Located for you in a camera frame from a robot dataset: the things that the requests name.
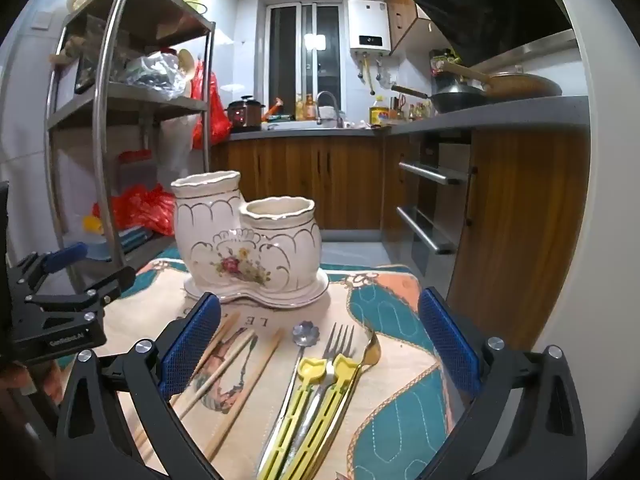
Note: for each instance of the clear plastic bag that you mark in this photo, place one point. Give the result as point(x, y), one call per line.
point(150, 72)

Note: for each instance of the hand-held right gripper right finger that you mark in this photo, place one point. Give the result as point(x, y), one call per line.
point(447, 340)

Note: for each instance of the floral ceramic utensil holder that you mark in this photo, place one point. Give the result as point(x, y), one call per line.
point(250, 255)

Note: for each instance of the cream plastic colander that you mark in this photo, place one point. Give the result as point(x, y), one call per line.
point(186, 62)

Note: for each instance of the dark red rice cooker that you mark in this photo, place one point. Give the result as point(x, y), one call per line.
point(245, 115)

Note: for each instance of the wooden base cabinets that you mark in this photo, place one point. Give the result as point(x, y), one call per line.
point(525, 210)

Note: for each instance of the metal fork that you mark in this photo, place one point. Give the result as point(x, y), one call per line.
point(340, 340)

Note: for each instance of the sliding window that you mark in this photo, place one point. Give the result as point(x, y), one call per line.
point(305, 55)

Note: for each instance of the gold spoon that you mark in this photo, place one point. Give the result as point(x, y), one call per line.
point(371, 352)

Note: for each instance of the brown frying pan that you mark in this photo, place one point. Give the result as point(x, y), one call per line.
point(525, 85)

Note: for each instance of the large storage jar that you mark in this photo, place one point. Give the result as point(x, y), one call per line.
point(92, 55)

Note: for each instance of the printed table mat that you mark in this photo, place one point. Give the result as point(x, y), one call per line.
point(390, 360)

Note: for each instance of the white water heater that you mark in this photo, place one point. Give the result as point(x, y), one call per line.
point(369, 25)

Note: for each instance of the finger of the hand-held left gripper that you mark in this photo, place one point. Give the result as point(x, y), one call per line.
point(100, 285)
point(65, 256)

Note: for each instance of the black wok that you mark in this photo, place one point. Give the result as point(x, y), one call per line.
point(455, 101)

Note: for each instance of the yellow oil bottle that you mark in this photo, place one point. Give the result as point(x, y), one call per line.
point(379, 114)

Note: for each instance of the seasoning packets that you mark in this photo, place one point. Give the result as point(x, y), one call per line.
point(441, 62)

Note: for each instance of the person's left hand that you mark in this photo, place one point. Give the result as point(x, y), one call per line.
point(20, 375)

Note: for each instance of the row of seasoning bottles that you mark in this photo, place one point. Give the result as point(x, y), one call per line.
point(419, 110)

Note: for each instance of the hanging red plastic bag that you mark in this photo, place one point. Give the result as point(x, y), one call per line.
point(212, 110)

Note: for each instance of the crumpled red plastic bag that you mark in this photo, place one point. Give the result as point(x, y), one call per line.
point(140, 207)

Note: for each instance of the wall switch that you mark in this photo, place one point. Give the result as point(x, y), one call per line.
point(41, 20)

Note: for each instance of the flower head metal spoon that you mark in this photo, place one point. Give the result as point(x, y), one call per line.
point(305, 335)

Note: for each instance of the wooden wall cabinet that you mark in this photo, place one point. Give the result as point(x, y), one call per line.
point(405, 15)

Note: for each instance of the metal shelf rack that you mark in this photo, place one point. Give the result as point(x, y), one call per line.
point(150, 105)

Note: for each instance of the metal kitchen faucet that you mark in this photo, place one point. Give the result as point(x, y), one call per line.
point(327, 97)

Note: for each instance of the black range hood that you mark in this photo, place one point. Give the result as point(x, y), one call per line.
point(490, 5)

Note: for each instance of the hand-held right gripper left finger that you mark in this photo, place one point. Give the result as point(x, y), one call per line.
point(192, 345)

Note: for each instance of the white plastic bag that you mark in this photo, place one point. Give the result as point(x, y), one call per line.
point(175, 145)

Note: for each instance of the red lid container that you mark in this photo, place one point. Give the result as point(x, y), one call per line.
point(132, 160)

